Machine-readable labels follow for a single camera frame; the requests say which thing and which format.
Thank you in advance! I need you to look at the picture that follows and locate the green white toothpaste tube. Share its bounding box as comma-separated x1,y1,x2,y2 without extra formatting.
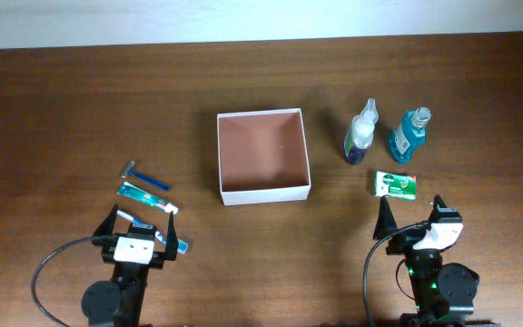
117,182,179,214

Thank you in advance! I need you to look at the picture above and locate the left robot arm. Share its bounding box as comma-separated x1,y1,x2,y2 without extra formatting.
81,205,180,327

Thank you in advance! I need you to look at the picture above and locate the pink open cardboard box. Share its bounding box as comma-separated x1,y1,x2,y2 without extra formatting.
217,108,311,206

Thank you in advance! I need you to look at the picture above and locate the blue mouthwash bottle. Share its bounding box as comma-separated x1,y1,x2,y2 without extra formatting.
389,107,431,164

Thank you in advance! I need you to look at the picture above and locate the green white soap box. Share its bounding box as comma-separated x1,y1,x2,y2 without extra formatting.
374,171,417,201

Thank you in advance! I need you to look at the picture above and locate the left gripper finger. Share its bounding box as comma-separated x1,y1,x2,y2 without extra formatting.
165,213,179,261
92,203,119,245

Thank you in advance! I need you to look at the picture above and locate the blue white toothbrush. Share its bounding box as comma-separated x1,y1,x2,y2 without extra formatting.
116,210,189,254

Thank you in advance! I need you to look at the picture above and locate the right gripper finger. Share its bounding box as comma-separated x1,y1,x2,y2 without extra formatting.
429,194,446,223
372,196,399,240

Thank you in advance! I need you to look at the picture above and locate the blue disposable razor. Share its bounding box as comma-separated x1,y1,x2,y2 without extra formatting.
121,161,171,192

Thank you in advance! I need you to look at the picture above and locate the clear foam pump bottle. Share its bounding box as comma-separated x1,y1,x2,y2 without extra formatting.
343,98,379,165

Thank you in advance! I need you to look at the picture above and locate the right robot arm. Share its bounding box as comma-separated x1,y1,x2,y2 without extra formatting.
367,195,495,326

